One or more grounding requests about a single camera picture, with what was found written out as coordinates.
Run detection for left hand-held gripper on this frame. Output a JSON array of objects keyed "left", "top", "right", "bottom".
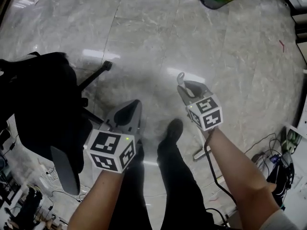
[{"left": 85, "top": 99, "right": 143, "bottom": 174}]

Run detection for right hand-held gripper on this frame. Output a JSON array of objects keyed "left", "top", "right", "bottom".
[{"left": 177, "top": 80, "right": 224, "bottom": 132}]

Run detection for person's right forearm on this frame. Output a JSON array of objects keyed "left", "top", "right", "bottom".
[{"left": 200, "top": 127, "right": 282, "bottom": 225}]

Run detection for person's left forearm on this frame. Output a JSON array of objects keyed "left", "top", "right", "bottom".
[{"left": 68, "top": 168, "right": 128, "bottom": 230}]

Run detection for person's black shoe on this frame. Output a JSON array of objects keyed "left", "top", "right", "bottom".
[{"left": 158, "top": 118, "right": 184, "bottom": 145}]

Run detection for person's black trousers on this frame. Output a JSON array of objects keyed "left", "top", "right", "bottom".
[{"left": 112, "top": 138, "right": 215, "bottom": 230}]

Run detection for black mesh office chair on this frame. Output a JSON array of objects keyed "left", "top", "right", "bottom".
[{"left": 0, "top": 51, "right": 113, "bottom": 196}]

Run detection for person's white shirt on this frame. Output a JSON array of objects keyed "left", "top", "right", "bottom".
[{"left": 262, "top": 208, "right": 302, "bottom": 230}]

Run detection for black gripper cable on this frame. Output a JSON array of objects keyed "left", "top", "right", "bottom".
[{"left": 203, "top": 128, "right": 238, "bottom": 207}]

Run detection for black power cable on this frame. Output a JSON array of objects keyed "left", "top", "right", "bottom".
[{"left": 244, "top": 132, "right": 279, "bottom": 158}]

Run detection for black bag with white straps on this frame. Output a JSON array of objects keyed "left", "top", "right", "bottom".
[{"left": 265, "top": 151, "right": 296, "bottom": 199}]

